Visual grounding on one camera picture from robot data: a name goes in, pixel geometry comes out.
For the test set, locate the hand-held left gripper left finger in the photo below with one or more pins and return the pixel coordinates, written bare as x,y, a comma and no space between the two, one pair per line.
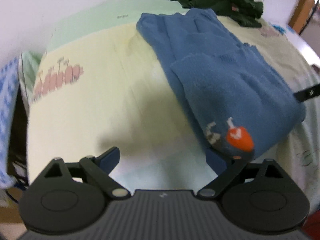
110,158

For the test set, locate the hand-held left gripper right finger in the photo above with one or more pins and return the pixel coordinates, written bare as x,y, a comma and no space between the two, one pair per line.
215,161

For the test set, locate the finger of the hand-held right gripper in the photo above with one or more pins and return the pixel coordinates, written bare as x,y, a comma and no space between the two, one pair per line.
310,92

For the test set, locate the blue fleece garment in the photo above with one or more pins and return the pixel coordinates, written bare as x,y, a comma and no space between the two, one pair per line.
212,80

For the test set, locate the woven basket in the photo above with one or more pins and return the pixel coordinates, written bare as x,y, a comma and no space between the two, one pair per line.
316,68

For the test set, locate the small white table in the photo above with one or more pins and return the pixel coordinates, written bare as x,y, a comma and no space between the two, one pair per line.
307,47

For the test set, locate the pastel printed bed blanket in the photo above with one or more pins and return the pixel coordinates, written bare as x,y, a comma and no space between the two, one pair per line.
87,110

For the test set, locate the blue patterned cloth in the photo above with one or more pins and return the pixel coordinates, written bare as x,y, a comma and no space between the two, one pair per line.
6,130

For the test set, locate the light green striped pillow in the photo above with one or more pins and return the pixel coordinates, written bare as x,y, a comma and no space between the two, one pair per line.
27,75

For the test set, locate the red clothing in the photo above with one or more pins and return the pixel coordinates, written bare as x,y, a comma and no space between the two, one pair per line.
312,227

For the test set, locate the dark green garment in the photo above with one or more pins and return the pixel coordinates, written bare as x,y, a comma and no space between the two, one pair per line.
220,2

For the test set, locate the wooden door frame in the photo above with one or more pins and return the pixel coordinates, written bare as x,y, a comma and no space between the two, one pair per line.
302,7

